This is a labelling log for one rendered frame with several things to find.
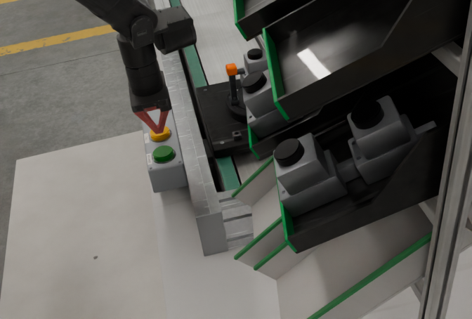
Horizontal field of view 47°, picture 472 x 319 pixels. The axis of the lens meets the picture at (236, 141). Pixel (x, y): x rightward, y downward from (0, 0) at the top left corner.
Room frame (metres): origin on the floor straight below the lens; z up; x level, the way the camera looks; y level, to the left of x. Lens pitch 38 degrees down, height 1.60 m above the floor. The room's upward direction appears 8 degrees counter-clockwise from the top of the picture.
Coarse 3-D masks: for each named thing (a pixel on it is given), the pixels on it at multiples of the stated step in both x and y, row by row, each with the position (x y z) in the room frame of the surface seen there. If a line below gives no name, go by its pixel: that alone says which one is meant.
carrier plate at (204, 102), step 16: (240, 80) 1.05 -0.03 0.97; (208, 96) 1.00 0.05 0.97; (224, 96) 0.99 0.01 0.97; (208, 112) 0.94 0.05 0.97; (224, 112) 0.93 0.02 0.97; (208, 128) 0.88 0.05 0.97; (224, 128) 0.87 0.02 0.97; (240, 128) 0.87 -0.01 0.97; (224, 144) 0.82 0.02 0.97; (240, 144) 0.81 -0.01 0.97
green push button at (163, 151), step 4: (156, 148) 0.83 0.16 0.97; (160, 148) 0.83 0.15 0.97; (164, 148) 0.83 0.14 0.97; (168, 148) 0.83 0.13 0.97; (172, 148) 0.83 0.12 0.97; (152, 152) 0.83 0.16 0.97; (156, 152) 0.82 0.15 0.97; (160, 152) 0.82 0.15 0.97; (164, 152) 0.82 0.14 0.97; (168, 152) 0.82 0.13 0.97; (172, 152) 0.82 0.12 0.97; (156, 156) 0.81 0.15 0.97; (160, 156) 0.81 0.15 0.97; (164, 156) 0.81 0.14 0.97; (168, 156) 0.81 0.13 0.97; (172, 156) 0.81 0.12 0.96; (156, 160) 0.81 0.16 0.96; (160, 160) 0.80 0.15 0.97; (164, 160) 0.80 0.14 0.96
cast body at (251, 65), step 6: (252, 48) 0.95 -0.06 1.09; (258, 48) 0.95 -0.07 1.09; (246, 54) 0.95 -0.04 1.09; (252, 54) 0.93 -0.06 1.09; (258, 54) 0.93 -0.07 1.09; (264, 54) 0.94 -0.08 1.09; (246, 60) 0.93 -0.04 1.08; (252, 60) 0.92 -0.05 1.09; (258, 60) 0.92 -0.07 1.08; (264, 60) 0.92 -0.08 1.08; (246, 66) 0.94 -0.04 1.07; (252, 66) 0.92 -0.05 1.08; (258, 66) 0.92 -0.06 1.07; (264, 66) 0.92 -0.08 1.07; (246, 72) 0.93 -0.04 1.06; (240, 78) 0.95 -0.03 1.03
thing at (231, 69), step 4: (228, 64) 0.94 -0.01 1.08; (232, 64) 0.94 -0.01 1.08; (228, 68) 0.92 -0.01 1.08; (232, 68) 0.92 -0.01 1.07; (236, 68) 0.92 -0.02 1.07; (228, 72) 0.92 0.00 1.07; (232, 72) 0.92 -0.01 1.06; (236, 72) 0.92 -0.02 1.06; (240, 72) 0.93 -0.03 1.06; (244, 72) 0.93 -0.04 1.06; (232, 76) 0.93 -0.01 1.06; (232, 80) 0.93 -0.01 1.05; (232, 84) 0.93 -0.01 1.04; (232, 88) 0.93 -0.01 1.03; (236, 88) 0.93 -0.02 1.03; (232, 92) 0.93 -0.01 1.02; (236, 92) 0.93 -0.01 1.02; (232, 96) 0.92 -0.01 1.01; (236, 96) 0.93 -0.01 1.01
